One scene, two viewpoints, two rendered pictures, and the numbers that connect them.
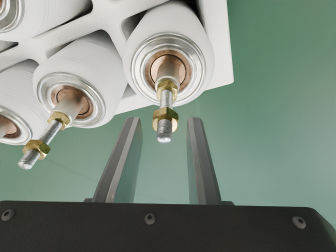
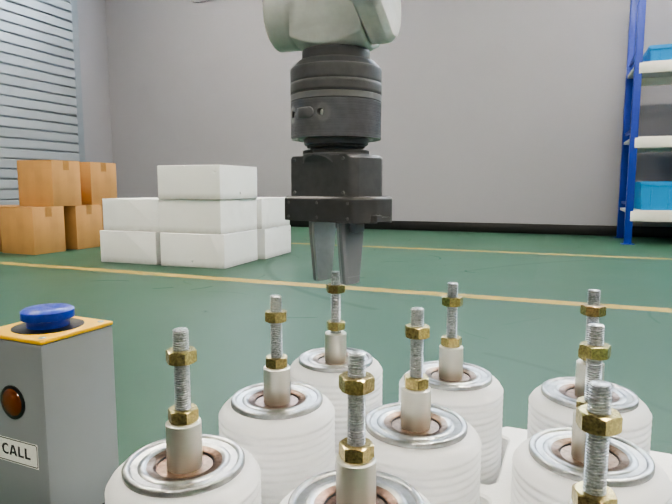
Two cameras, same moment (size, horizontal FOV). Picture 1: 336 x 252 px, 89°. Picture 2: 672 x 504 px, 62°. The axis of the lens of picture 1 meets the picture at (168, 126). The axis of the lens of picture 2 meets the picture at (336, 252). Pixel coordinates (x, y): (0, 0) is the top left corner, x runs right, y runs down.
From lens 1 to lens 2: 0.50 m
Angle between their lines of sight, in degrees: 56
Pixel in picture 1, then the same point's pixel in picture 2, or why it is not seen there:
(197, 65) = (309, 354)
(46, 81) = (450, 386)
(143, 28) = (324, 378)
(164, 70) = (330, 345)
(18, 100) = (532, 408)
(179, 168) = (519, 421)
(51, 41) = not seen: hidden behind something
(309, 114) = not seen: hidden behind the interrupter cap
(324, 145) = not seen: hidden behind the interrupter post
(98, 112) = (433, 364)
